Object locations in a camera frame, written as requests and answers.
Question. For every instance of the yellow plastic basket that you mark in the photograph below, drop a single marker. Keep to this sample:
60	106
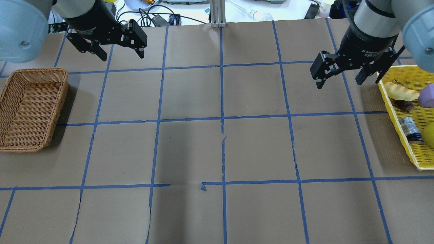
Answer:
414	78

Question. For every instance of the aluminium frame post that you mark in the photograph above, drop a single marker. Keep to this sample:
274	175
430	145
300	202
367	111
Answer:
217	13

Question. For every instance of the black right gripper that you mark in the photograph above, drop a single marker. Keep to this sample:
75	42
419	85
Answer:
361	48

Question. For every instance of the black power adapter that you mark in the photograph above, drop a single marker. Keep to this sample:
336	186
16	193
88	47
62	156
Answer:
159	21

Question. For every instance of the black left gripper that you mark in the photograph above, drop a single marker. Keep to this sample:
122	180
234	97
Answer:
91	21

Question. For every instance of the blue plate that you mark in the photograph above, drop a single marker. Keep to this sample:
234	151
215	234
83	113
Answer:
135	5

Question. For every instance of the brown wicker basket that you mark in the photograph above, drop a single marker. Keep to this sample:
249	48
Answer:
31	103

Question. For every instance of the yellow-green round fruit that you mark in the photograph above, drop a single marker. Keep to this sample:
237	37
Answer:
428	135

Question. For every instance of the toy bread loaf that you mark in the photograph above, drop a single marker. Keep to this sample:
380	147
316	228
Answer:
400	92

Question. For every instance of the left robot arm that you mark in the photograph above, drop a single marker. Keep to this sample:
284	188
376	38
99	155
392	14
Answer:
24	28

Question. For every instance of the small brown toy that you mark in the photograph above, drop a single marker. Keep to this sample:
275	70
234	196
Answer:
406	106

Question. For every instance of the purple block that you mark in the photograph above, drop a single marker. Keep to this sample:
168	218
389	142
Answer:
426	97

